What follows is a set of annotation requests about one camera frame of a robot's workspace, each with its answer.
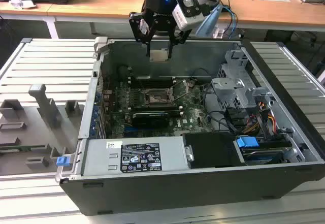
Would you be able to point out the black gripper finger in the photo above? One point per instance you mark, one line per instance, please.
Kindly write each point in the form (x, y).
(177, 39)
(134, 28)

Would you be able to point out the silver CPU chip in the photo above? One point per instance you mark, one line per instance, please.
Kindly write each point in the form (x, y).
(159, 56)

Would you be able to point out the CPU socket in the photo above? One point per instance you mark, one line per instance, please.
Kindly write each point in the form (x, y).
(155, 99)

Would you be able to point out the gray plastic case latch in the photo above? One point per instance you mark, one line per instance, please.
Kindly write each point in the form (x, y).
(101, 45)

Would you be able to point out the wooden desk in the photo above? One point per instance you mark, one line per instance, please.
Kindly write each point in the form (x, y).
(101, 3)

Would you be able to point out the metal disk bay cage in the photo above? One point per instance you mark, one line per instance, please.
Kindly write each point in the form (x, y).
(228, 87)

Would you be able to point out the green motherboard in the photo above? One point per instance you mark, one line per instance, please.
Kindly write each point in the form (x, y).
(198, 114)

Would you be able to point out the black graphics card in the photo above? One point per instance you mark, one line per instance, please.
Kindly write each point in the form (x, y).
(149, 121)

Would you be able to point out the crumpled white paper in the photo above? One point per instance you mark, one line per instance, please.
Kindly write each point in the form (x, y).
(20, 2)

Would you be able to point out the white barcode sticker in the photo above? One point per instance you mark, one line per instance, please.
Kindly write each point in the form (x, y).
(113, 144)

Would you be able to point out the blue disk carrier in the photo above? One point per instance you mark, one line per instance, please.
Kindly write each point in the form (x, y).
(246, 142)

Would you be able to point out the black rating label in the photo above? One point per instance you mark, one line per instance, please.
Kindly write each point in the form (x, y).
(139, 158)

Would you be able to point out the gray power supply unit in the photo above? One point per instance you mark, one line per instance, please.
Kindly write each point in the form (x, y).
(101, 160)

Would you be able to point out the hard disk drive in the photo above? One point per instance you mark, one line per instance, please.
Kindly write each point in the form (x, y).
(264, 155)

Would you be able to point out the gray parts rack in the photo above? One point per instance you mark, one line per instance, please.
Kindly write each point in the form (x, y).
(33, 132)

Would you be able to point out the blue case latch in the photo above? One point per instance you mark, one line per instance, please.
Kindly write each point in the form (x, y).
(63, 161)

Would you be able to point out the black open PC case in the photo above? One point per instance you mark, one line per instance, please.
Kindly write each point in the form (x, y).
(177, 196)

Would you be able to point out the green RAM stick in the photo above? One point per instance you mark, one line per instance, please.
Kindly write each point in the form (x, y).
(23, 147)

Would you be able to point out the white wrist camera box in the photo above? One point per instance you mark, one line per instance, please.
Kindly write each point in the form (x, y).
(189, 18)

